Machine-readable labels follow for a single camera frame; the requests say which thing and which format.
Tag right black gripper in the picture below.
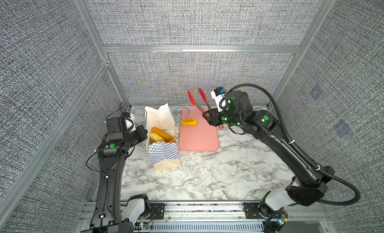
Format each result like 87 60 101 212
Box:
203 105 246 129

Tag red kitchen tongs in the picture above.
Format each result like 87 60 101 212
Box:
187 87 225 130

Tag ridged yellow bread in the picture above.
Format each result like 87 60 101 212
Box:
150 132 166 142

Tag orange oval bread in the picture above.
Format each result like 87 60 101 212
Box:
180 117 198 126

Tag long brown baguette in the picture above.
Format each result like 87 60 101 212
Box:
152 127 174 143

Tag blue checkered paper bag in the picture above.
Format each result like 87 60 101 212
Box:
144 103 181 171

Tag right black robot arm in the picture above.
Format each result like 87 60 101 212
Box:
203 87 331 219

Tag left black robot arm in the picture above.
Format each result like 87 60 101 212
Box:
86 112 151 233

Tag pink plastic tray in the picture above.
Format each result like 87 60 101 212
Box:
178 109 220 151

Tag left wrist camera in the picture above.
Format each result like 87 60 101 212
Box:
121 112 136 131

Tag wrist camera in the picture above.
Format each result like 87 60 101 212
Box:
121 112 136 131
211 87 226 112

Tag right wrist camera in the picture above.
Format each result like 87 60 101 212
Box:
211 87 226 112

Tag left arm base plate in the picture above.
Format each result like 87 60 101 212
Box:
138 203 166 222

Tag right corrugated black cable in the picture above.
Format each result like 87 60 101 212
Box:
226 84 361 207

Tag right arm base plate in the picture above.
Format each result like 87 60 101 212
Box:
241 202 288 220

